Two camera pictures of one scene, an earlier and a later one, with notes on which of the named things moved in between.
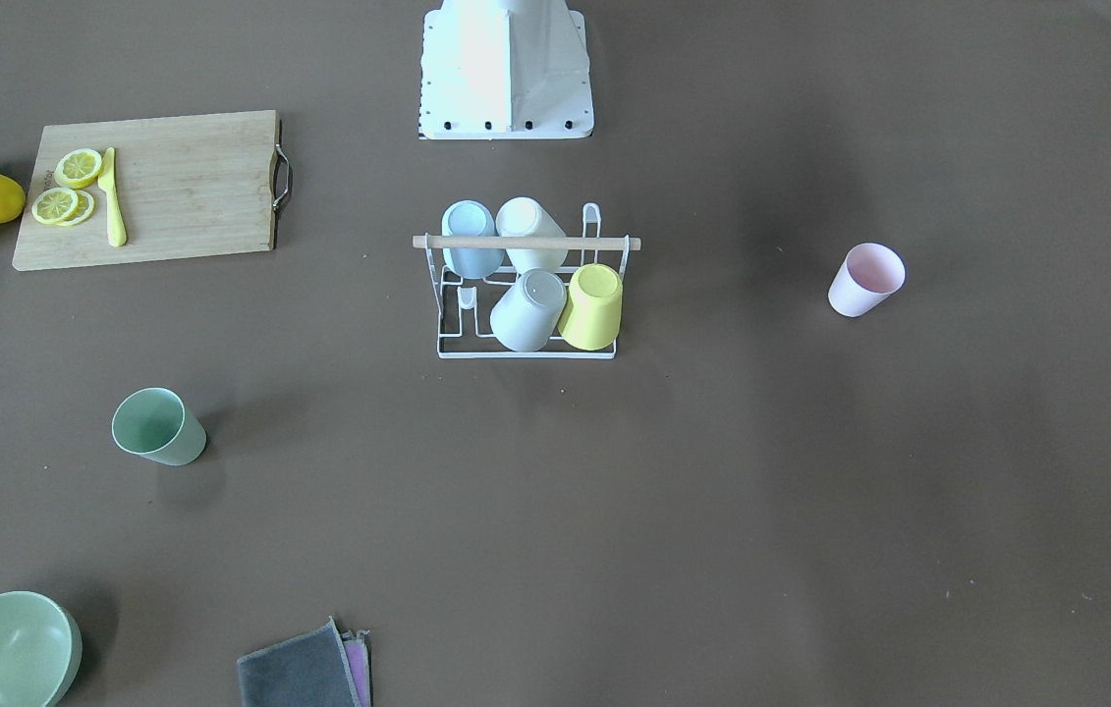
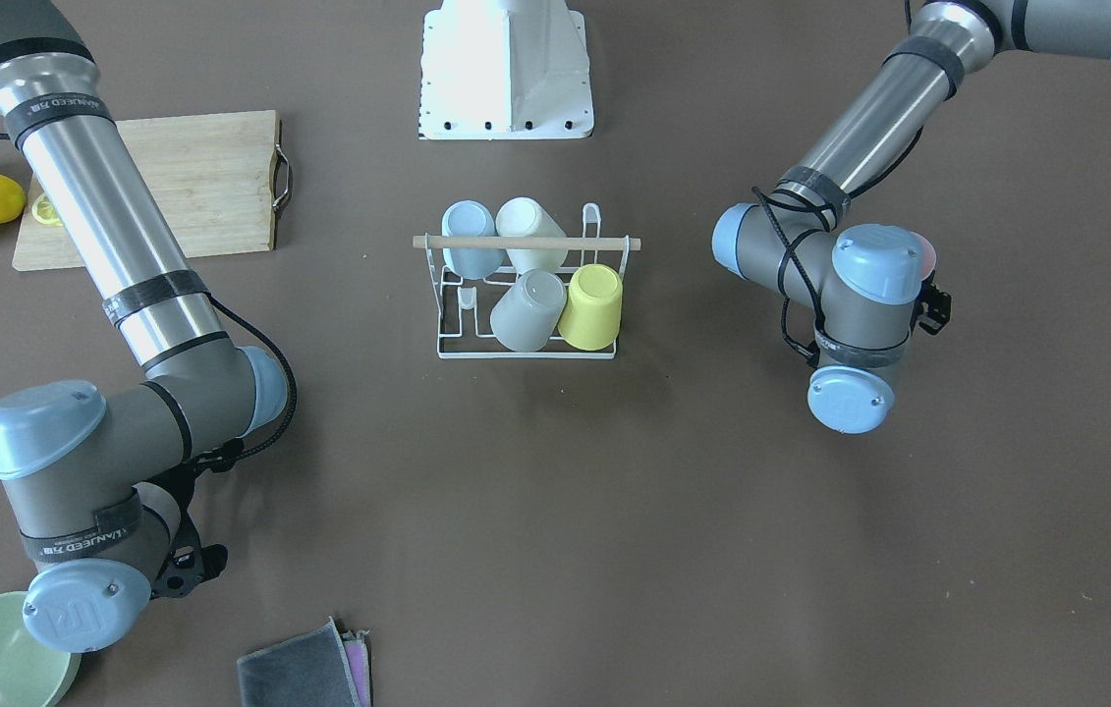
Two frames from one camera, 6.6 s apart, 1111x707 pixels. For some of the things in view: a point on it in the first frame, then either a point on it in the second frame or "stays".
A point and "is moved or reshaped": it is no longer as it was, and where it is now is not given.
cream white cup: x=527 y=217 stays
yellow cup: x=590 y=318 stays
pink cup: x=868 y=274 is moved or reshaped
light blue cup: x=471 y=218 stays
